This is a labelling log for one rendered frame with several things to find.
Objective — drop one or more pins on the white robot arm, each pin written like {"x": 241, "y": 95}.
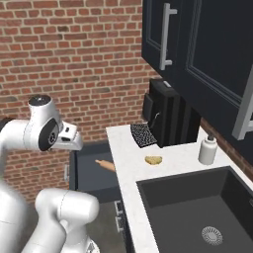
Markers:
{"x": 19, "y": 135}

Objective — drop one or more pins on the narrow dark cupboard door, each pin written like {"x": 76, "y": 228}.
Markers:
{"x": 154, "y": 26}

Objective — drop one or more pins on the wooden rolling pin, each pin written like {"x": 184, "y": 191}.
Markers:
{"x": 106, "y": 164}

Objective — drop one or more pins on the black sink basin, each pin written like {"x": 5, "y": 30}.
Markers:
{"x": 197, "y": 210}

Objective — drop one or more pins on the black coffee machine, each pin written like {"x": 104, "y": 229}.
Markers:
{"x": 174, "y": 115}

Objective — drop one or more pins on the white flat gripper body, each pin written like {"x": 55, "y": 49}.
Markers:
{"x": 73, "y": 143}

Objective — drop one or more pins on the white soap dispenser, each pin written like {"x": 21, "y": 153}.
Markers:
{"x": 207, "y": 151}

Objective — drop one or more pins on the wide dark cupboard door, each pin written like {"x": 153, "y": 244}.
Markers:
{"x": 217, "y": 49}

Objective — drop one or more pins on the dark cabinet front under counter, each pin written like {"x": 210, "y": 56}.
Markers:
{"x": 127, "y": 234}

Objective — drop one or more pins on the dark open drawer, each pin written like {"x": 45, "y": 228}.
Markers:
{"x": 94, "y": 178}

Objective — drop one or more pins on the yellow round bread piece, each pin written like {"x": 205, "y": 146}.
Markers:
{"x": 153, "y": 160}

